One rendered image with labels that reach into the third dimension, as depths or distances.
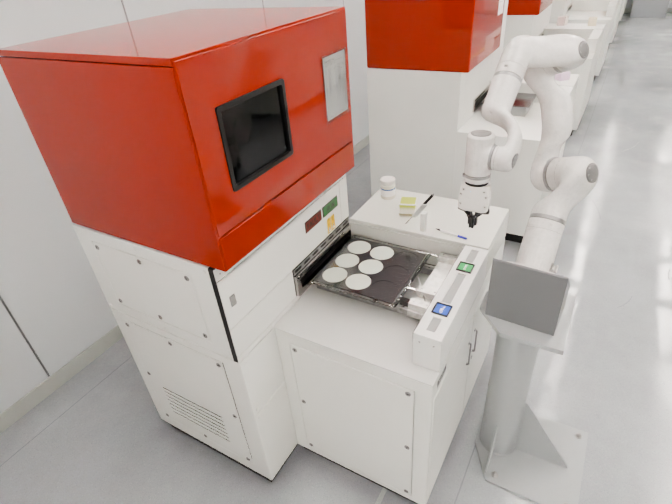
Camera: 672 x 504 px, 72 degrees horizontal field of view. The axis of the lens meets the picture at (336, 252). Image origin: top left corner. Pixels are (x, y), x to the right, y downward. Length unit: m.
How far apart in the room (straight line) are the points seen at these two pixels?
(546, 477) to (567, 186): 1.29
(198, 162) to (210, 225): 0.19
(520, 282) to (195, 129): 1.13
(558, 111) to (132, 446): 2.39
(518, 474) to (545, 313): 0.89
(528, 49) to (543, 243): 0.63
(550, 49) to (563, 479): 1.73
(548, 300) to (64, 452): 2.35
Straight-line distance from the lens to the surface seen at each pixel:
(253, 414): 1.89
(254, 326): 1.67
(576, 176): 1.73
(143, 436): 2.70
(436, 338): 1.49
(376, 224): 2.04
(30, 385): 3.10
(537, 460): 2.44
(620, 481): 2.52
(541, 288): 1.67
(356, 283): 1.80
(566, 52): 1.74
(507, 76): 1.63
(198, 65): 1.22
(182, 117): 1.21
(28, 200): 2.76
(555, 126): 1.78
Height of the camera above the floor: 2.01
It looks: 34 degrees down
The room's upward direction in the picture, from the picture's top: 5 degrees counter-clockwise
